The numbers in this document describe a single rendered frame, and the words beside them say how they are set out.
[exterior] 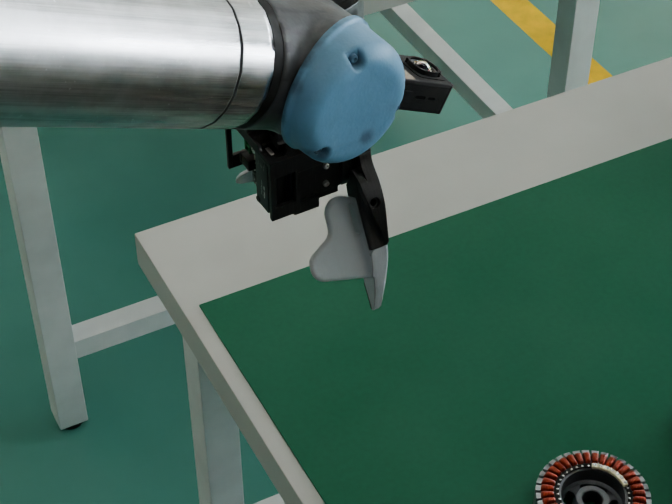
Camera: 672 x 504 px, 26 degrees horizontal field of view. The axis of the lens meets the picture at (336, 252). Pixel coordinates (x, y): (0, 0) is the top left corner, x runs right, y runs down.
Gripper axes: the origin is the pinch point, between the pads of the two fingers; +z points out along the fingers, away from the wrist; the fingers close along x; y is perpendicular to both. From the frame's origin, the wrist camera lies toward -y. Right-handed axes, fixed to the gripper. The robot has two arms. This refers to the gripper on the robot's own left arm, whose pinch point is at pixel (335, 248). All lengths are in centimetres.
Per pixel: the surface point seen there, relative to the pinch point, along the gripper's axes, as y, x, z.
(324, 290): -17, -33, 40
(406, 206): -33, -41, 40
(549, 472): -21.9, 4.2, 36.5
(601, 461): -27.2, 5.6, 36.5
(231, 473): -9, -44, 81
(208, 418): -6, -44, 68
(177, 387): -20, -91, 115
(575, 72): -98, -87, 72
